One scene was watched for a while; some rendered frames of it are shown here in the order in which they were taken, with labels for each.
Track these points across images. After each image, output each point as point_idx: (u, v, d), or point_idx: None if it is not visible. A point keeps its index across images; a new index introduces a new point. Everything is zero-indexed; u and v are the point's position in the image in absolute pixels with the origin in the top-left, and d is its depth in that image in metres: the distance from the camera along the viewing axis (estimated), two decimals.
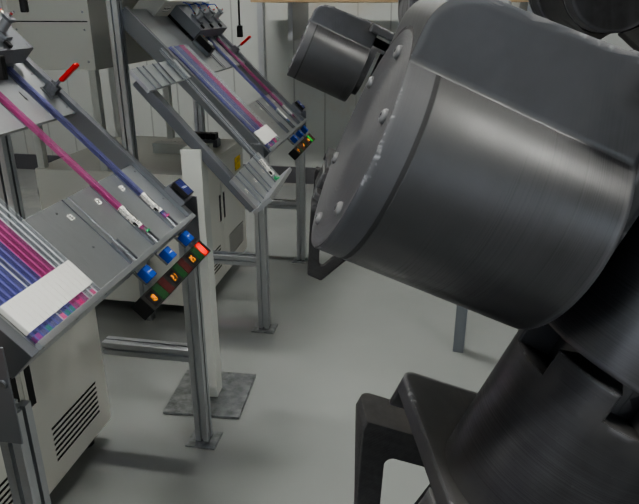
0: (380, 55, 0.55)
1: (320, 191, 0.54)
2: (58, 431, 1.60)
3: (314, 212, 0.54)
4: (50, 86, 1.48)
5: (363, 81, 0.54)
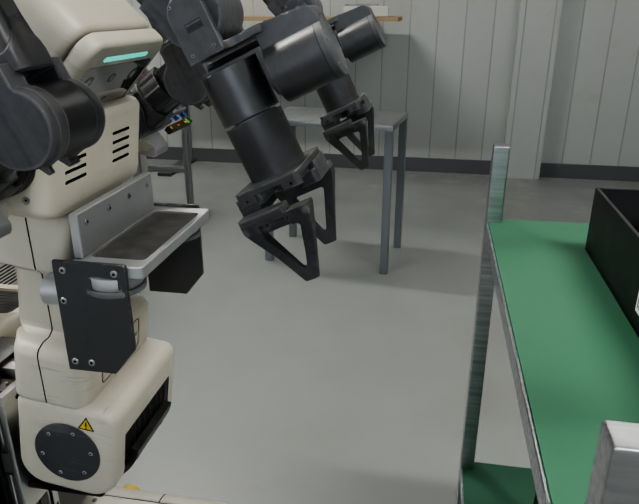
0: (256, 55, 0.56)
1: (325, 162, 0.65)
2: None
3: (332, 175, 0.66)
4: None
5: None
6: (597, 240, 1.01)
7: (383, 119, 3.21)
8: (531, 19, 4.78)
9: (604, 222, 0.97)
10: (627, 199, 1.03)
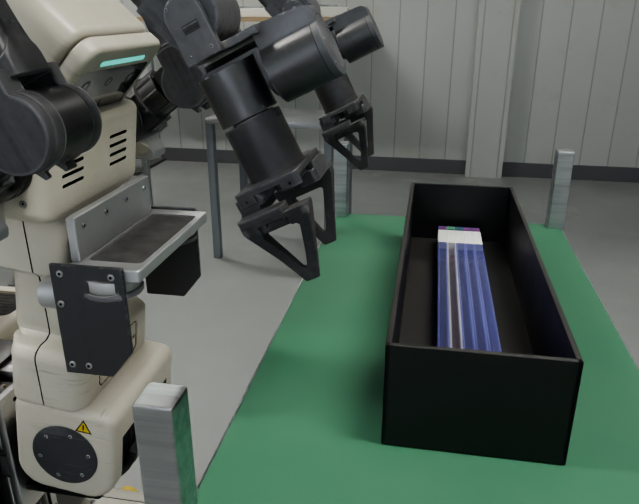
0: (253, 56, 0.57)
1: (324, 163, 0.65)
2: None
3: (331, 175, 0.66)
4: None
5: None
6: None
7: None
8: (490, 20, 4.83)
9: None
10: (440, 193, 1.08)
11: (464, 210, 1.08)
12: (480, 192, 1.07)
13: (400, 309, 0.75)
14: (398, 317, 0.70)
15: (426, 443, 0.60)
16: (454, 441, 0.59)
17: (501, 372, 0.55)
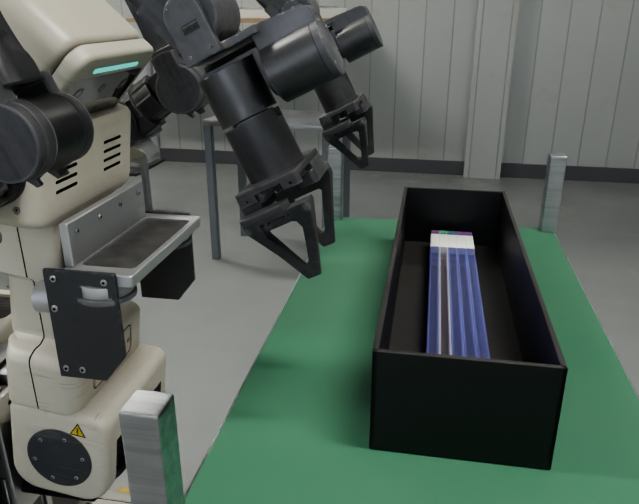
0: (253, 56, 0.57)
1: (322, 164, 0.64)
2: None
3: (329, 177, 0.66)
4: None
5: None
6: None
7: None
8: (488, 21, 4.84)
9: None
10: (433, 198, 1.09)
11: (457, 214, 1.09)
12: (473, 196, 1.07)
13: (390, 314, 0.76)
14: (387, 322, 0.70)
15: (414, 448, 0.60)
16: (441, 446, 0.60)
17: (487, 378, 0.56)
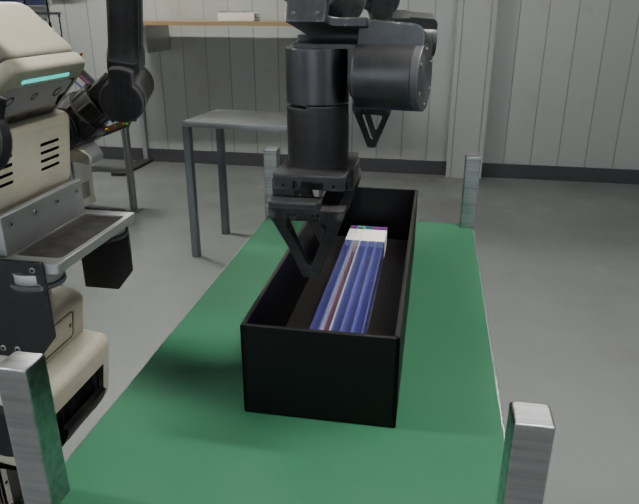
0: (348, 49, 0.54)
1: None
2: None
3: (355, 183, 0.65)
4: None
5: None
6: None
7: None
8: (468, 24, 4.93)
9: None
10: (353, 195, 1.18)
11: (375, 210, 1.19)
12: (389, 194, 1.17)
13: (284, 298, 0.86)
14: (274, 304, 0.80)
15: (281, 410, 0.70)
16: (303, 408, 0.69)
17: (335, 347, 0.66)
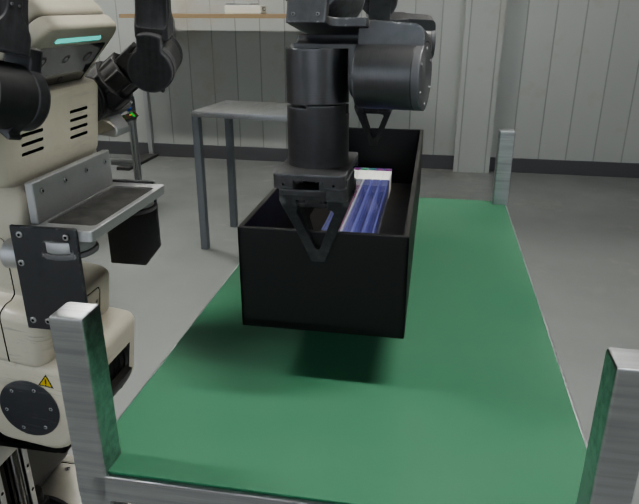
0: None
1: None
2: None
3: None
4: None
5: None
6: None
7: None
8: (476, 17, 4.90)
9: None
10: (356, 137, 1.14)
11: (379, 152, 1.14)
12: (393, 135, 1.13)
13: (285, 221, 0.81)
14: (274, 222, 0.75)
15: (282, 322, 0.65)
16: (305, 319, 0.65)
17: (339, 249, 0.61)
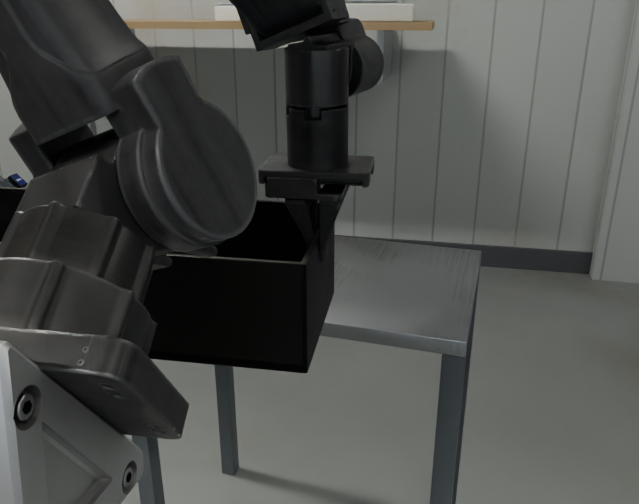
0: None
1: None
2: None
3: None
4: None
5: None
6: None
7: (431, 298, 1.22)
8: None
9: None
10: None
11: None
12: None
13: None
14: (171, 290, 0.58)
15: (315, 343, 0.62)
16: (319, 325, 0.64)
17: None
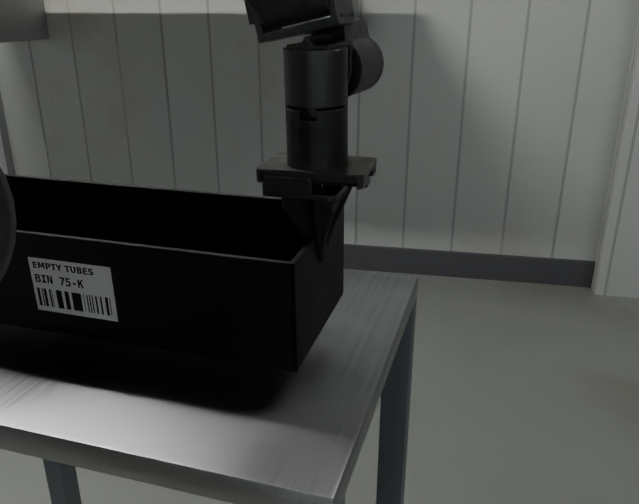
0: None
1: None
2: None
3: None
4: None
5: None
6: None
7: (299, 377, 0.65)
8: None
9: None
10: None
11: None
12: None
13: (121, 292, 0.61)
14: (169, 283, 0.59)
15: (311, 342, 0.62)
16: (318, 325, 0.64)
17: None
